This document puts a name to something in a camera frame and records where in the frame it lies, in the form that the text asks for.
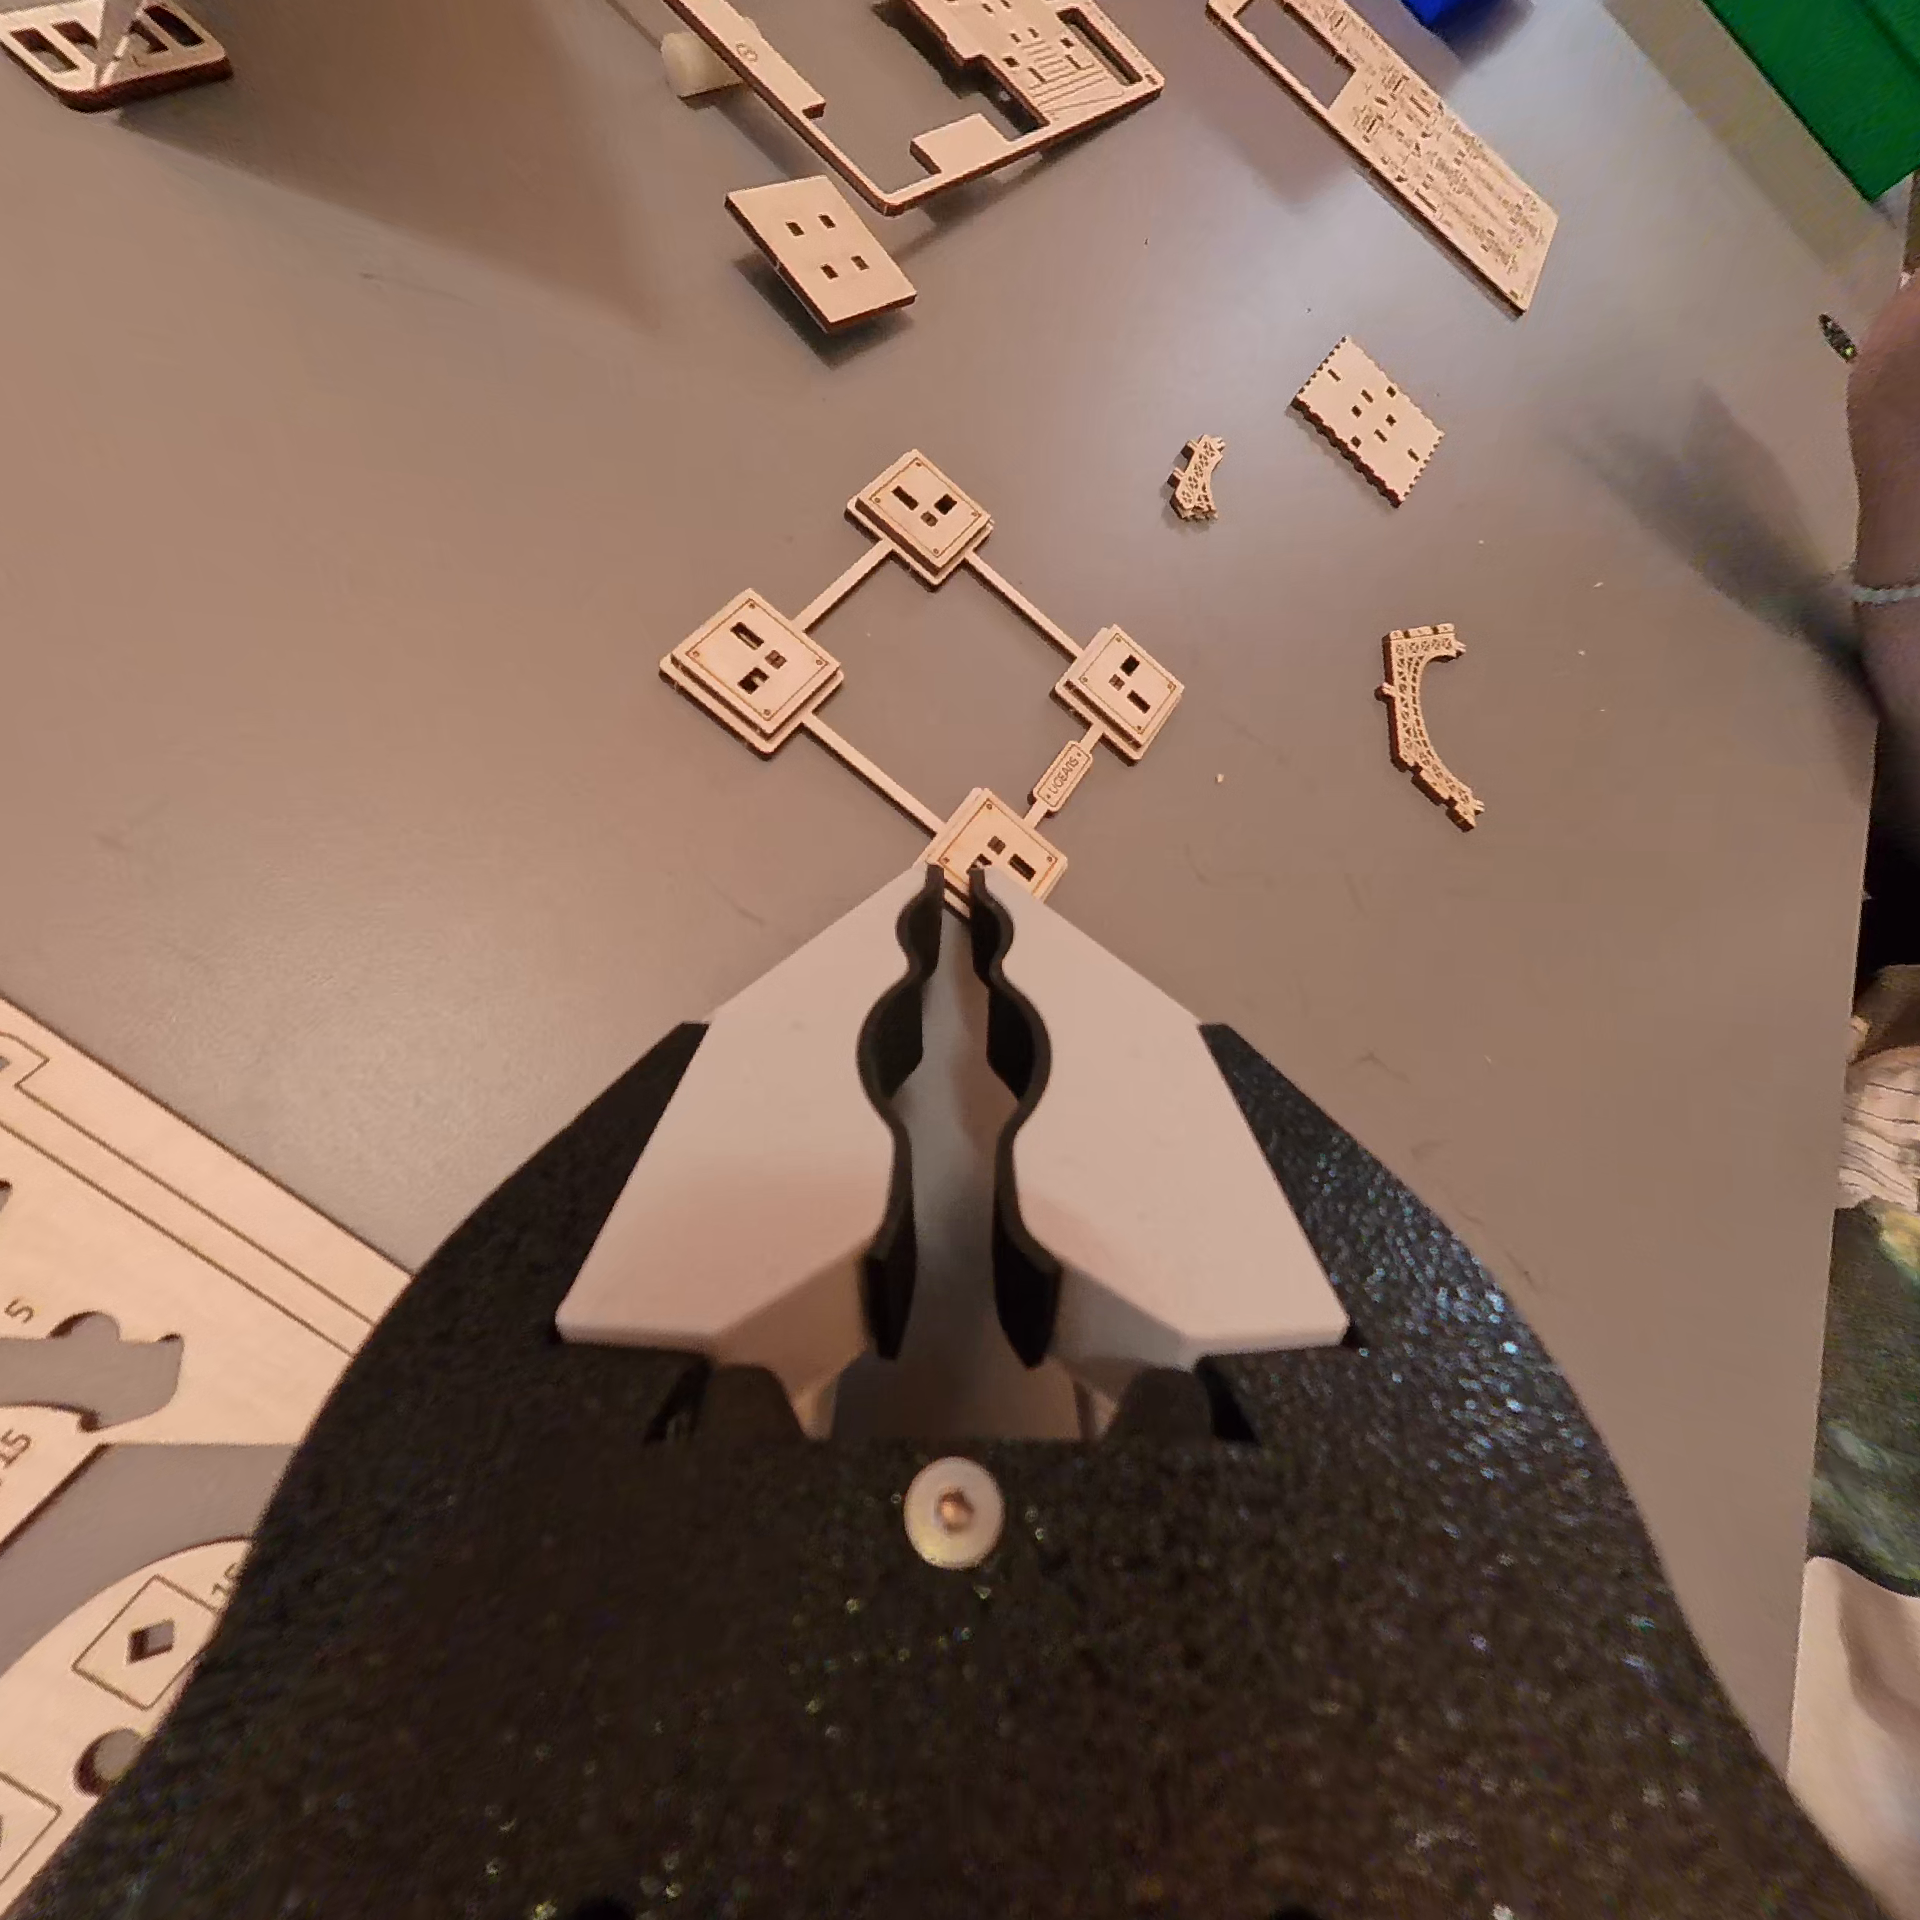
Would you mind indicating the slotted wooden plate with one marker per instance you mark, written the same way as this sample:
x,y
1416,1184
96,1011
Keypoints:
x,y
149,67

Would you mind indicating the scalloped wooden square plate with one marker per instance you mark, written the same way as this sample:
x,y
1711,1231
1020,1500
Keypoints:
x,y
1367,421

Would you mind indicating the small curved wooden piece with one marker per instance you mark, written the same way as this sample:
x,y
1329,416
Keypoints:
x,y
1195,480

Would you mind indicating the wooden sheet frame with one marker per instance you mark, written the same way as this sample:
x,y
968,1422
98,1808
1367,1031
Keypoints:
x,y
1035,61

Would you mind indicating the wooden sheet with tower parts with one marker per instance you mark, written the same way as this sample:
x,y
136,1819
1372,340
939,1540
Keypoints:
x,y
1441,150

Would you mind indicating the person's patterned clothing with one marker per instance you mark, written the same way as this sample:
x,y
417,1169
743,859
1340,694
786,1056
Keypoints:
x,y
1875,1350

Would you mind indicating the wooden lattice arch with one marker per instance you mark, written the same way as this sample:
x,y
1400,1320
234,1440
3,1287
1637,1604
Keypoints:
x,y
1424,721

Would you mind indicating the person's right forearm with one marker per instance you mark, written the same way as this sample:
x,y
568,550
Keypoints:
x,y
1893,480

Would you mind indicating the green plastic bin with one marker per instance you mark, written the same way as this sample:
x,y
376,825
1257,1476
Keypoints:
x,y
1816,76

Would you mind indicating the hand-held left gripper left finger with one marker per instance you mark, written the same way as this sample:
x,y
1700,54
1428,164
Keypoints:
x,y
721,1171

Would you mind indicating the grey desk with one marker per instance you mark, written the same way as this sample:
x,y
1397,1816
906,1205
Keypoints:
x,y
451,600

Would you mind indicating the wooden plate with four holes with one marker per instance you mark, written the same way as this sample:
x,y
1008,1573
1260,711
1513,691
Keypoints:
x,y
818,248

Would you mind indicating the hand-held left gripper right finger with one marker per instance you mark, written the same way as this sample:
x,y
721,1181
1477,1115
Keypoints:
x,y
1171,1171

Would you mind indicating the blue plastic bin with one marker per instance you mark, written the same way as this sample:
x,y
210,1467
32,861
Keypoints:
x,y
1448,12

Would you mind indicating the square wooden base frame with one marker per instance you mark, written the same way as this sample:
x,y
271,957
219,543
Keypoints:
x,y
745,668

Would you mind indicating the numbered wooden parts sheet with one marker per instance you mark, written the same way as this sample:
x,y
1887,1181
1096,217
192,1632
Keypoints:
x,y
181,1201

